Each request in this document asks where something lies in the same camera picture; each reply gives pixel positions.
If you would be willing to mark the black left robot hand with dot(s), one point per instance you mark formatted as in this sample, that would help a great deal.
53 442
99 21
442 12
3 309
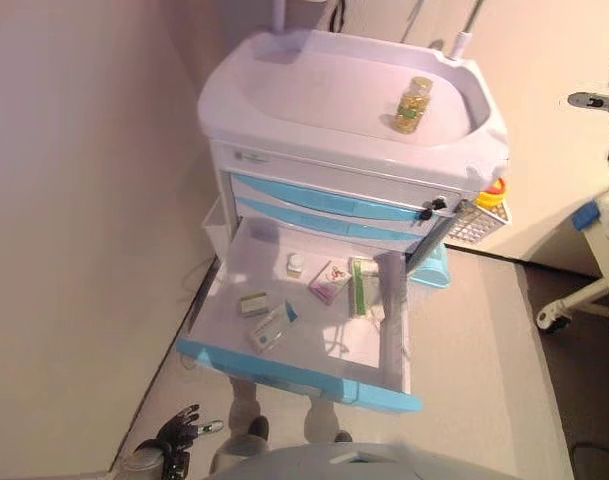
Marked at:
176 435

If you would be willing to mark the cart drawer holding medicines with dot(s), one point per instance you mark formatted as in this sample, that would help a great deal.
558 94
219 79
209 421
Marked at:
304 375

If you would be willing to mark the clear bottle of yellow capsules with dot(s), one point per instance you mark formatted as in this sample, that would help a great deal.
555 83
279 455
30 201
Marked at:
413 107

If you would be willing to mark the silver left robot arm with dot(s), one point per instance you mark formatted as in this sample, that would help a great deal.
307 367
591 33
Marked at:
141 460

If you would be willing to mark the blue and white medicine box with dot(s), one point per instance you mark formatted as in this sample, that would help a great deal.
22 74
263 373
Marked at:
271 330

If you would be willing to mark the pink and white medicine box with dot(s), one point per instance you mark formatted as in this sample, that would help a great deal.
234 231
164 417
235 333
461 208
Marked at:
329 282

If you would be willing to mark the blue-fronted cart drawer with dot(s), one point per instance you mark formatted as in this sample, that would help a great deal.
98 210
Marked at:
324 197
334 225

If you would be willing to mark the robot left leg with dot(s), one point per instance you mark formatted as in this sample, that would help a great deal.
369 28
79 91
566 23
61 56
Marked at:
244 410

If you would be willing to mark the robot leg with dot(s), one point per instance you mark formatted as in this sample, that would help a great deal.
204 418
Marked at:
324 420
244 410

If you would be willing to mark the blue bed corner bumper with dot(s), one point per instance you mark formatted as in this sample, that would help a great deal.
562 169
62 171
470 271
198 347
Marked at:
585 216

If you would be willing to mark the robot right leg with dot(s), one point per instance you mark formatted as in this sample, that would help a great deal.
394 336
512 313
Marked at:
324 420

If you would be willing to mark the small green and white box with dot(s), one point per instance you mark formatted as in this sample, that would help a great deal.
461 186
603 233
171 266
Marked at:
254 304

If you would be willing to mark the yellow sharps container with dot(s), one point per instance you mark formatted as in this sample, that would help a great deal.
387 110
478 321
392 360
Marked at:
490 196

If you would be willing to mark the metal IV pole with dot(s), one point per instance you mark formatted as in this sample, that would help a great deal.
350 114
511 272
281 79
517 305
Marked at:
461 47

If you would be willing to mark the grey robot torso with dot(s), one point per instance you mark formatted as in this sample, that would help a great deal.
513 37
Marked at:
364 465

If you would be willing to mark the small white-capped jar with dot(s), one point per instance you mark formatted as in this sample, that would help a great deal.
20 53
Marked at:
295 265

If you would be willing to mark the black keys in lock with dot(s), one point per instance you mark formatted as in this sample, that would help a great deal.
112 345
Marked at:
434 206

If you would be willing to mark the translucent white side bin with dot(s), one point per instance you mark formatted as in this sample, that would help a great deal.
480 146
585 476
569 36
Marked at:
213 225

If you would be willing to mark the long green and white box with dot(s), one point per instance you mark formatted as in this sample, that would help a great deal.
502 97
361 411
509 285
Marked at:
359 290

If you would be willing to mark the waste bin with blue lid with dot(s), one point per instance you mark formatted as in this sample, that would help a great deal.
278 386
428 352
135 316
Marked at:
434 270

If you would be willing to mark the white medical cart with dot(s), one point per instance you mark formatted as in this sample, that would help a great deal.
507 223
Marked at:
324 100

